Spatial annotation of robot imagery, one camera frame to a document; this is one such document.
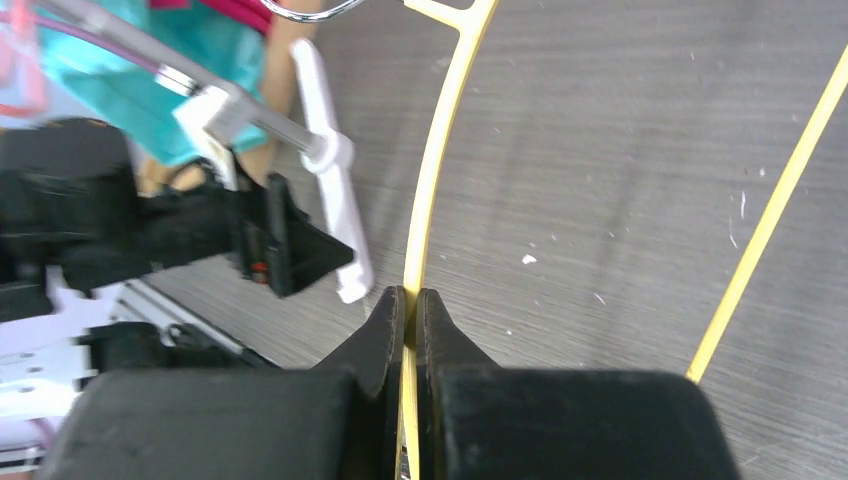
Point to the magenta garment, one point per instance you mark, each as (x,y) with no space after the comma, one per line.
(251,13)

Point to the teal shirt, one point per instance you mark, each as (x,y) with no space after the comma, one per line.
(124,92)

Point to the yellow wire hanger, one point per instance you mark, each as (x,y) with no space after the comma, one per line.
(623,185)

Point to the white metal clothes rack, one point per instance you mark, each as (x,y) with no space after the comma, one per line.
(324,151)

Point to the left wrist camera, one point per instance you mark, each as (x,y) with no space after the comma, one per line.
(211,116)

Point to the wooden clothes rack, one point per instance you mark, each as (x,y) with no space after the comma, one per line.
(278,88)

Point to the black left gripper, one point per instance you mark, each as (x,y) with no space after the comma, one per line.
(193,217)

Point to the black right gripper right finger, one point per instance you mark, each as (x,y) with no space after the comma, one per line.
(481,420)

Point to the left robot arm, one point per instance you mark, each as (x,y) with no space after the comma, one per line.
(69,201)

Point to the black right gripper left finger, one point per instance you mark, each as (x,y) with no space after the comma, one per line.
(193,412)

